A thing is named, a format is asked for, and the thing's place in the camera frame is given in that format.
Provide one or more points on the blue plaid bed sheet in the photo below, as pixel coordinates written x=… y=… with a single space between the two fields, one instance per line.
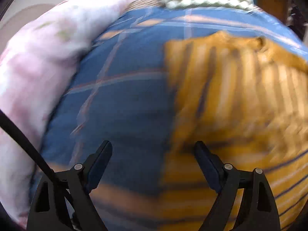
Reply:
x=125 y=96

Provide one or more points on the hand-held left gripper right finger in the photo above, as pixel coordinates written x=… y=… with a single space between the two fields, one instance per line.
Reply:
x=208 y=164

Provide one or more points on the pink white floral cloth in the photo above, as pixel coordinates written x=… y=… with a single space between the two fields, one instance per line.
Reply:
x=36 y=67

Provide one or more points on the yellow striped shirt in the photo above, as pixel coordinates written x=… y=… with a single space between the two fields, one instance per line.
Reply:
x=235 y=115

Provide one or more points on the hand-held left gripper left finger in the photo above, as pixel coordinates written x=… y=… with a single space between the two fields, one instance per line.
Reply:
x=96 y=167

